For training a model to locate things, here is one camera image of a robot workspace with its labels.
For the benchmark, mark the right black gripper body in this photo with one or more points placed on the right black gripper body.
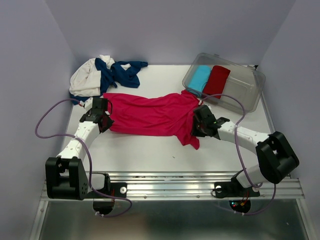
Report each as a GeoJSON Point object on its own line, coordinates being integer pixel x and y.
{"type": "Point", "coordinates": [198, 128]}

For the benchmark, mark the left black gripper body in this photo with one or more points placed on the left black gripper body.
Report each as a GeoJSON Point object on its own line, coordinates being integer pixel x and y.
{"type": "Point", "coordinates": [109, 123]}

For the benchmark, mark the pink t shirt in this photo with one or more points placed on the pink t shirt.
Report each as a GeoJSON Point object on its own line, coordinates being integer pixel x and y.
{"type": "Point", "coordinates": [165, 116]}

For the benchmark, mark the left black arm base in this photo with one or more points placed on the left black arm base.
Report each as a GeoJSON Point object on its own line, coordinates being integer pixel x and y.
{"type": "Point", "coordinates": [116, 189]}

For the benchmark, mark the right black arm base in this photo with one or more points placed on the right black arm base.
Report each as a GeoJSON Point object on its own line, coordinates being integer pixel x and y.
{"type": "Point", "coordinates": [229, 189]}

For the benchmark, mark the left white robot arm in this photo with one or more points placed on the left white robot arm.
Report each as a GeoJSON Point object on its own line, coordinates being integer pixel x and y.
{"type": "Point", "coordinates": [65, 174]}

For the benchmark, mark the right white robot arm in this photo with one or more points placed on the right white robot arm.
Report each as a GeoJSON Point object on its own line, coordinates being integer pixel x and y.
{"type": "Point", "coordinates": [275, 157]}

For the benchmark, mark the white t shirt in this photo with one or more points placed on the white t shirt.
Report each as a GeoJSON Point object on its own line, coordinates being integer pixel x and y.
{"type": "Point", "coordinates": [86, 80]}

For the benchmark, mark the rolled dark red t shirt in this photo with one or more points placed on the rolled dark red t shirt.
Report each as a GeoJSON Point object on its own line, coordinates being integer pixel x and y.
{"type": "Point", "coordinates": [216, 81]}

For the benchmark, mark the clear plastic bin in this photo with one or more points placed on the clear plastic bin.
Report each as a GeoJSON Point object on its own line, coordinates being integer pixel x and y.
{"type": "Point", "coordinates": [243, 86]}

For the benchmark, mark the rolled cyan t shirt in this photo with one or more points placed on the rolled cyan t shirt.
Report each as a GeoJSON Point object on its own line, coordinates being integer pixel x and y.
{"type": "Point", "coordinates": [199, 79]}

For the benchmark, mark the navy blue t shirt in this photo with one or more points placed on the navy blue t shirt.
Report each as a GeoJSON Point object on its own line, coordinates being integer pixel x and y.
{"type": "Point", "coordinates": [115, 77]}

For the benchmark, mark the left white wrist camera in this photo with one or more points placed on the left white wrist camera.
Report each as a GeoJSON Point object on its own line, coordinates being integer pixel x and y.
{"type": "Point", "coordinates": [87, 105]}

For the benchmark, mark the aluminium mounting rail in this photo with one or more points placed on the aluminium mounting rail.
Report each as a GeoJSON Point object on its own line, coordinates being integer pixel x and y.
{"type": "Point", "coordinates": [193, 186]}

